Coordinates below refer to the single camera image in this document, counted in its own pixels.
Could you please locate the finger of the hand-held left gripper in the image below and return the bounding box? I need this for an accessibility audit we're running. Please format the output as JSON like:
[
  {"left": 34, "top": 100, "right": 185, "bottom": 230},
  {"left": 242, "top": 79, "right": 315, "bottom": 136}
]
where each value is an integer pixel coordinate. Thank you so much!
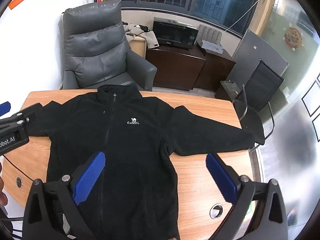
[
  {"left": 0, "top": 102, "right": 43, "bottom": 133},
  {"left": 0, "top": 101, "right": 12, "bottom": 117}
]

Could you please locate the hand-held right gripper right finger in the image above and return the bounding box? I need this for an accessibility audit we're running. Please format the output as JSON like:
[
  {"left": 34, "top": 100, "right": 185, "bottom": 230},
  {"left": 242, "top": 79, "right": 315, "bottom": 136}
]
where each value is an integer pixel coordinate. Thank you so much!
[{"left": 205, "top": 152, "right": 289, "bottom": 240}]

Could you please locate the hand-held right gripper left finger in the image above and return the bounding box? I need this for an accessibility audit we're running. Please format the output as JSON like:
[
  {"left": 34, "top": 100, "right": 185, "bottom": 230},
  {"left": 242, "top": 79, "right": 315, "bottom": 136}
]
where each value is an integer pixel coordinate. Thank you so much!
[{"left": 22, "top": 151, "right": 107, "bottom": 240}]

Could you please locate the black fleece jacket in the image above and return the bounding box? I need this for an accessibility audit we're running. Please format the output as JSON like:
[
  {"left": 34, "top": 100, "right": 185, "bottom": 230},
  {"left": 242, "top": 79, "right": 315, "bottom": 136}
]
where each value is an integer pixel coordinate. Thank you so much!
[{"left": 25, "top": 84, "right": 265, "bottom": 240}]

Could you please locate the pile of beige clothes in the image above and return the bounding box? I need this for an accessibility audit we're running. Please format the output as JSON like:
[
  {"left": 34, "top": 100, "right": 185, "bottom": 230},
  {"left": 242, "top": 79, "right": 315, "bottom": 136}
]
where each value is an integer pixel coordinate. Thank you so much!
[{"left": 122, "top": 22, "right": 160, "bottom": 49}]

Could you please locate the person's left hand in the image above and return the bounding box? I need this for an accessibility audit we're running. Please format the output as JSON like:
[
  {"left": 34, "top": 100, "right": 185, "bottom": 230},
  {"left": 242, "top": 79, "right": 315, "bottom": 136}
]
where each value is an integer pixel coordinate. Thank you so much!
[{"left": 0, "top": 162, "right": 9, "bottom": 207}]

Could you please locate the black office chair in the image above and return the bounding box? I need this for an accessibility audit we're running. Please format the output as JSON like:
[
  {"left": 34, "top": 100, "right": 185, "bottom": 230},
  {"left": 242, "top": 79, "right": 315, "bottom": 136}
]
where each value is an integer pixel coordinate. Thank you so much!
[{"left": 232, "top": 84, "right": 275, "bottom": 145}]

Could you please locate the grey leather armchair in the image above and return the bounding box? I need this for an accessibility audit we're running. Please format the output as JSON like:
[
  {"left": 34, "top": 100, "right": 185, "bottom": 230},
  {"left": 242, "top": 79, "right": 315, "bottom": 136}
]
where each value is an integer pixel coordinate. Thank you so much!
[{"left": 59, "top": 0, "right": 158, "bottom": 92}]

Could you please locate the black mesh chair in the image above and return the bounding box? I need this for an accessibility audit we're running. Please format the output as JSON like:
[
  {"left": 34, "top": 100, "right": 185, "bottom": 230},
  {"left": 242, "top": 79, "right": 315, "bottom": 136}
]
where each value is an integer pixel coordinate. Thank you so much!
[{"left": 244, "top": 59, "right": 285, "bottom": 112}]

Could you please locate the black-framed white notice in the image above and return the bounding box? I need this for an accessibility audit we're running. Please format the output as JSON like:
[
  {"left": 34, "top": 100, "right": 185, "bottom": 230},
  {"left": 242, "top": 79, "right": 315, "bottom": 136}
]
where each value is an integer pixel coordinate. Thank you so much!
[
  {"left": 312, "top": 115, "right": 320, "bottom": 142},
  {"left": 301, "top": 74, "right": 320, "bottom": 117}
]

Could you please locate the dark wooden cabinet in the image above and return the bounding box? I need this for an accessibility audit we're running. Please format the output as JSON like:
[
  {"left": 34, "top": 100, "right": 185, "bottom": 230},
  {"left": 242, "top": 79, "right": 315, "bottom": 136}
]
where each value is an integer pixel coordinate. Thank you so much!
[{"left": 145, "top": 44, "right": 237, "bottom": 92}]

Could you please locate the light wooden cabinet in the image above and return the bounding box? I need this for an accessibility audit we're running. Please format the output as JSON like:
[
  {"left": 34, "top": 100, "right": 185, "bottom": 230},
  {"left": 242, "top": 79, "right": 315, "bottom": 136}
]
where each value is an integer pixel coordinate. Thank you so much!
[{"left": 129, "top": 36, "right": 147, "bottom": 58}]

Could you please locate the grey partition panel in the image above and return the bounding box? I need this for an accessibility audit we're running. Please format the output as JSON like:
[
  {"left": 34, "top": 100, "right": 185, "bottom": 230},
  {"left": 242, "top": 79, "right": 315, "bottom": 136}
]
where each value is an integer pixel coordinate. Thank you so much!
[{"left": 226, "top": 29, "right": 290, "bottom": 98}]

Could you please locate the white flat box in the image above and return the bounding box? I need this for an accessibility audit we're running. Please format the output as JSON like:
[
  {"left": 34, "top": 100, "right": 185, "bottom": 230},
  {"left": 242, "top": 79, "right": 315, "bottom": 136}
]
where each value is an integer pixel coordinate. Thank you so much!
[{"left": 201, "top": 40, "right": 224, "bottom": 54}]

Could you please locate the grey ribbed tray stack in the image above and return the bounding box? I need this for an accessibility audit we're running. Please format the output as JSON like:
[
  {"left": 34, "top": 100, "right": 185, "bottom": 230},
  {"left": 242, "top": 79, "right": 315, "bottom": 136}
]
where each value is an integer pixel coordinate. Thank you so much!
[{"left": 196, "top": 24, "right": 223, "bottom": 46}]

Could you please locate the black microwave oven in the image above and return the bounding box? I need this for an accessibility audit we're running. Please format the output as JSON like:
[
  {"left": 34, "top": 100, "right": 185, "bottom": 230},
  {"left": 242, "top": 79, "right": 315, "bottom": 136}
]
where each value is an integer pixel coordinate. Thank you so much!
[{"left": 152, "top": 17, "right": 199, "bottom": 50}]

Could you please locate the cookie-shaped sticker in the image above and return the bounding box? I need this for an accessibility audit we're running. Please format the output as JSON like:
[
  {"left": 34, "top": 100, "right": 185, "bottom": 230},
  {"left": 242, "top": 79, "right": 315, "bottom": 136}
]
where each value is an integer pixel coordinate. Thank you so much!
[{"left": 283, "top": 27, "right": 304, "bottom": 52}]

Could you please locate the black cable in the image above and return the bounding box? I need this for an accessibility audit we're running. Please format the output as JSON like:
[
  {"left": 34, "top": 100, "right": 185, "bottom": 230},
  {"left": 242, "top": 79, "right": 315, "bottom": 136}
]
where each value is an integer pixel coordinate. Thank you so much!
[{"left": 2, "top": 154, "right": 34, "bottom": 182}]

